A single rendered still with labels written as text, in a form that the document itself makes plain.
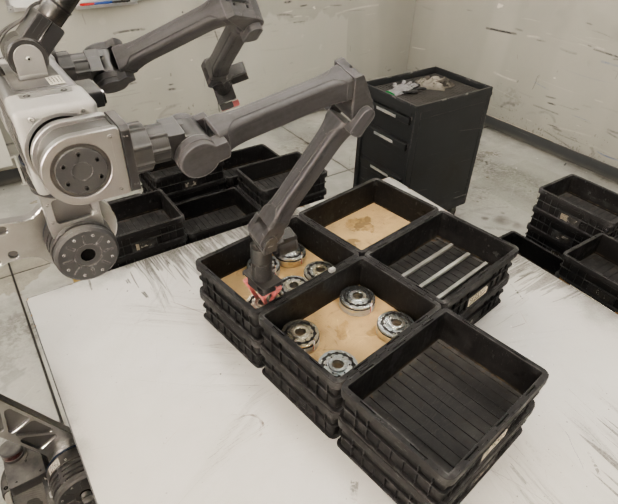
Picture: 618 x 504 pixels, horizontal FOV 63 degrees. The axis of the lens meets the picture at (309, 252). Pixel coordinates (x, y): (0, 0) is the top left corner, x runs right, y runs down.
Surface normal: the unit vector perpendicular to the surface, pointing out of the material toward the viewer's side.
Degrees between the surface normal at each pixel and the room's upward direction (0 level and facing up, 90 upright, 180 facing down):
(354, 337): 0
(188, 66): 90
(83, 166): 90
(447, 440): 0
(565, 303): 0
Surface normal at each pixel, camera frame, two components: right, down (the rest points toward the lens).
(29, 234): 0.56, 0.51
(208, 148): 0.55, 0.68
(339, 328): 0.02, -0.80
